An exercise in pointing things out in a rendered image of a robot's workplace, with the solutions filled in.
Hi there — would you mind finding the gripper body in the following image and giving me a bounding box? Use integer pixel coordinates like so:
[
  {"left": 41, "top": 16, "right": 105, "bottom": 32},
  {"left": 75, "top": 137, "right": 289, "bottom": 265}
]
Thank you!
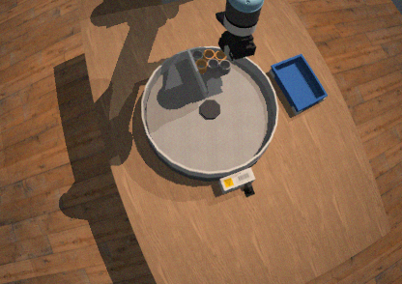
[{"left": 221, "top": 31, "right": 256, "bottom": 61}]

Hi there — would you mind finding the grey metal ring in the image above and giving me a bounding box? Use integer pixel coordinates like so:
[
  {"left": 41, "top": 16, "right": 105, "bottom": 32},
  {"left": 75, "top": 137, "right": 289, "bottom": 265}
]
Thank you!
[
  {"left": 207, "top": 58, "right": 219, "bottom": 73},
  {"left": 191, "top": 50, "right": 203, "bottom": 62},
  {"left": 218, "top": 60, "right": 231, "bottom": 74}
]

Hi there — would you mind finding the bronze bushing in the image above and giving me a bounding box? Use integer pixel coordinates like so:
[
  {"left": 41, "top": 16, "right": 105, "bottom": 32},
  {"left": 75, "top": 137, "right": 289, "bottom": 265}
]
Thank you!
[
  {"left": 195, "top": 59, "right": 208, "bottom": 74},
  {"left": 215, "top": 50, "right": 226, "bottom": 62},
  {"left": 203, "top": 49, "right": 215, "bottom": 62}
]

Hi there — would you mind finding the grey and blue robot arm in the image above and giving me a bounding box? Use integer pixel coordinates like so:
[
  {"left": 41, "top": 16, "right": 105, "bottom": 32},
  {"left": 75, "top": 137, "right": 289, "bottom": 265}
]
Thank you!
[{"left": 215, "top": 0, "right": 264, "bottom": 37}]

